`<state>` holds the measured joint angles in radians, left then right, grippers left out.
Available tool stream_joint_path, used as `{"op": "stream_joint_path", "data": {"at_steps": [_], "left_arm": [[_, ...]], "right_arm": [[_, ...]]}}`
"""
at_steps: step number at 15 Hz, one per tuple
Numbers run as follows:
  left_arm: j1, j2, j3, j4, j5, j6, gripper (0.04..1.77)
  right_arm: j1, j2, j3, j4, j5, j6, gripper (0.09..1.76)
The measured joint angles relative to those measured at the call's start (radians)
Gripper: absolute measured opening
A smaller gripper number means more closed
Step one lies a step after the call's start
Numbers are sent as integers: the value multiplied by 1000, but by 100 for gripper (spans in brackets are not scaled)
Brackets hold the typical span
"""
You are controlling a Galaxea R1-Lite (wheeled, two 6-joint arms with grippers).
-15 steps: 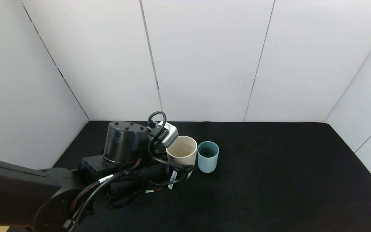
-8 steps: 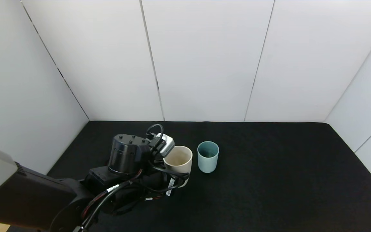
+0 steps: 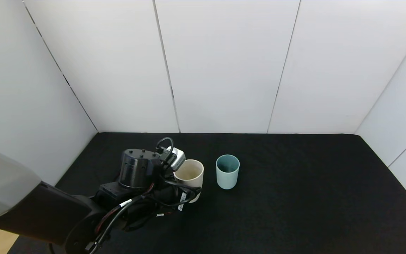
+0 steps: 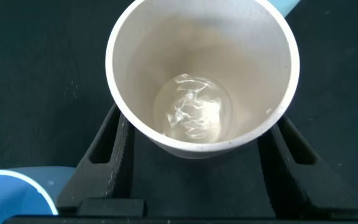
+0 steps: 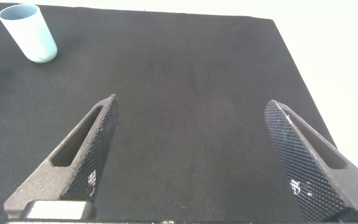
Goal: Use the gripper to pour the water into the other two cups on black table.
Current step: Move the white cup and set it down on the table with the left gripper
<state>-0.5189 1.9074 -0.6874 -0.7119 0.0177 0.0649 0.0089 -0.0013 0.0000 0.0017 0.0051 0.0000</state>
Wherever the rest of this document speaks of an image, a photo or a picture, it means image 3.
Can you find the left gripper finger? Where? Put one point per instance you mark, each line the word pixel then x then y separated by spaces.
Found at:
pixel 193 194

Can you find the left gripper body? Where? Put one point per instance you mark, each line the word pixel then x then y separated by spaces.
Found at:
pixel 183 202

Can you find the black fabric table cover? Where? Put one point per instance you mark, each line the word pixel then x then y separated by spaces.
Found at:
pixel 294 211

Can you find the mint green plastic cup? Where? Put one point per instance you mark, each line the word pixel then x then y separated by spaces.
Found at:
pixel 227 180

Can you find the beige plastic cup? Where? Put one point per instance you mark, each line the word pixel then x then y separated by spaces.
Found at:
pixel 192 176

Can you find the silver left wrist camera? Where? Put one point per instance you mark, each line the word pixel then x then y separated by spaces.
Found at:
pixel 174 159

